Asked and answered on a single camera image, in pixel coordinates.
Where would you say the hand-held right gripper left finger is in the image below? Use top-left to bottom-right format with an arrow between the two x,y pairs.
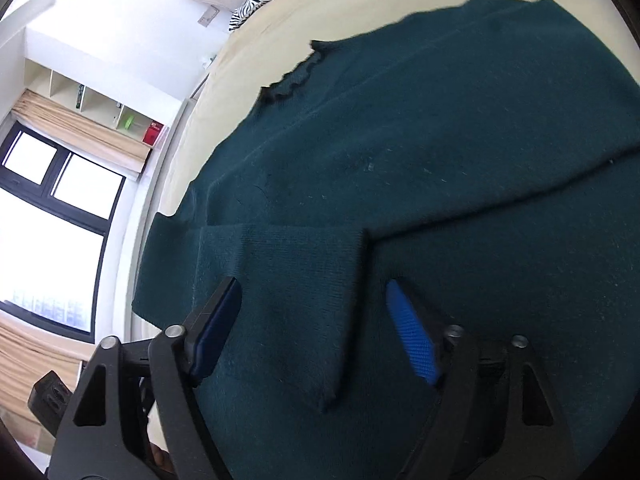
47,276 -> 244,480

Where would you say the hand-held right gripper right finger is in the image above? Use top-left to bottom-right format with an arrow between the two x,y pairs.
386,279 -> 583,480

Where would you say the dark green sweater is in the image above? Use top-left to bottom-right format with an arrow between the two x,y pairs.
131,0 -> 640,480

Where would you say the black framed window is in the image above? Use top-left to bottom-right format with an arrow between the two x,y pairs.
0,127 -> 126,346

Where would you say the beige window blind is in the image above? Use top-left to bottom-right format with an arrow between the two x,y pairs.
10,89 -> 151,177

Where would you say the bed with beige sheet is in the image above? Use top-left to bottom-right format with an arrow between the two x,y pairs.
127,0 -> 618,461

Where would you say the white wall shelf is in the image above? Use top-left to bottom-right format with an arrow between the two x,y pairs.
25,57 -> 166,147

